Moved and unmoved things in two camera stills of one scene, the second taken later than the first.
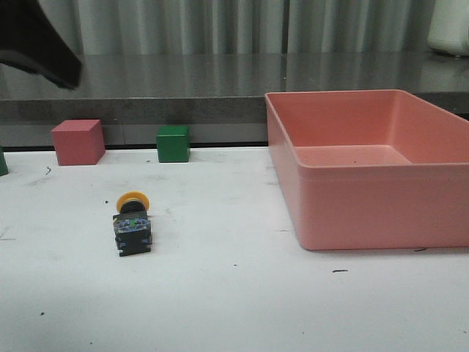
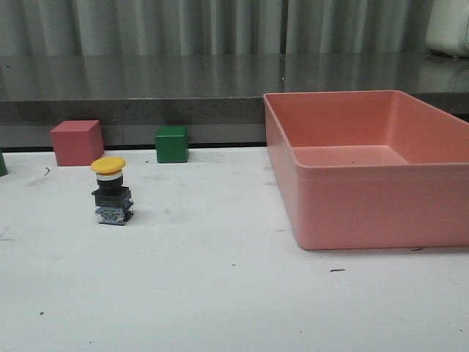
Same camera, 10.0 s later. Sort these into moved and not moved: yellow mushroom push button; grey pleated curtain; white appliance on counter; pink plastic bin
Moved: yellow mushroom push button
Not moved: pink plastic bin; grey pleated curtain; white appliance on counter
